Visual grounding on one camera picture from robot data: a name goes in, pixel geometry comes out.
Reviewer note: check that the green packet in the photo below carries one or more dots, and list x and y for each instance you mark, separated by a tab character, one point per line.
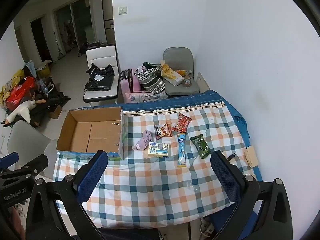
201	146

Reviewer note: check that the beige paper stack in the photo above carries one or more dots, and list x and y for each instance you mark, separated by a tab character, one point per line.
251	156

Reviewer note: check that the cartoon snack packet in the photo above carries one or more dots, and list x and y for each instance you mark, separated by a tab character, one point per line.
162	130

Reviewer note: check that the white board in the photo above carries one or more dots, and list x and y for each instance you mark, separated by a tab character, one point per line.
202	81

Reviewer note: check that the brown cardboard box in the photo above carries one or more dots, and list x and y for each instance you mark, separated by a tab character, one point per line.
45	68

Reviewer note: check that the purple cloth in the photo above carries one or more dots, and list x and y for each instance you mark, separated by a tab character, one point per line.
145	141

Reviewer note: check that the red snack packet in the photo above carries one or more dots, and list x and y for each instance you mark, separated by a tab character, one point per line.
182	123

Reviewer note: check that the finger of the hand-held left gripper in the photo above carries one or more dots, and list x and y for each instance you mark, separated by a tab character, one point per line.
10	159
32	165

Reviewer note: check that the grey chair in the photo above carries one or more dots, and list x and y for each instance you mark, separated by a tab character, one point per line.
178	55

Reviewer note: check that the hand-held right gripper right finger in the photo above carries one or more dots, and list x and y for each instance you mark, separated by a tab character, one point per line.
225	177

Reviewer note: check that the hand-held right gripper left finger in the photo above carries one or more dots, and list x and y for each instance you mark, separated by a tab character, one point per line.
91	177

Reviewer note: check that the small flat cardboard box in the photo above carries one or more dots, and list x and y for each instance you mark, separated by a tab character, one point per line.
55	112

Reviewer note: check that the white wall switch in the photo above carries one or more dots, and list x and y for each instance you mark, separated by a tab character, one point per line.
122	10

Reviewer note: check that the plaid blanket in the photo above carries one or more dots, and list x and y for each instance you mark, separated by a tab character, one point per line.
155	190

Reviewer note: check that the pink suitcase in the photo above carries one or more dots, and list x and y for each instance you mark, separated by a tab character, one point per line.
127	85

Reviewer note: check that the black folded frame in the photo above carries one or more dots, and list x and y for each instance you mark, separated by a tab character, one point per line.
52	100

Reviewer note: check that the black plastic bag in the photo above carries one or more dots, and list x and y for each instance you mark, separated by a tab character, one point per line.
100	77

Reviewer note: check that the yellow plastic bag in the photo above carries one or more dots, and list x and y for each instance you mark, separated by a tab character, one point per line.
168	71

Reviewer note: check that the dark floor bag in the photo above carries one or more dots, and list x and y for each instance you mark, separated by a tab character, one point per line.
88	47

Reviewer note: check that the red plastic bag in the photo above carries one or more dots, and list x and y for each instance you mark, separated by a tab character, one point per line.
20	91

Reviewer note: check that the yellow packet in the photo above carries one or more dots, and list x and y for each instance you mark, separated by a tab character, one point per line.
158	150

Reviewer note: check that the long blue packet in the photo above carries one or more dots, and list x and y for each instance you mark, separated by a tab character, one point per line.
181	152

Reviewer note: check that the white goose plush toy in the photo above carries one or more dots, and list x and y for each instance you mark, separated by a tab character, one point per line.
22	110

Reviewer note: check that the white leather chair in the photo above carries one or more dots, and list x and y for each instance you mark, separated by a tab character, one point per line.
101	53

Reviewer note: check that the brown tape roll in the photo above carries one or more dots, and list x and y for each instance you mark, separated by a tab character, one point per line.
187	83

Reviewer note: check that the white cabinet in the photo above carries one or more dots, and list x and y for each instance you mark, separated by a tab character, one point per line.
108	20

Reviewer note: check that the yellow cloth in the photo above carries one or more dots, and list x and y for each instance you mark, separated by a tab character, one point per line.
12	82

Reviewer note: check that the patterned tote bag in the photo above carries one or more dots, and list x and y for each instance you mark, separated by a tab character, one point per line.
150	80

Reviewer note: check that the white power strip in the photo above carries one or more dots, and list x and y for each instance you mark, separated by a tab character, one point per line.
206	226

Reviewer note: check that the glass sliding door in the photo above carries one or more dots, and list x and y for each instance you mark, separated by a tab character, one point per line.
75	22

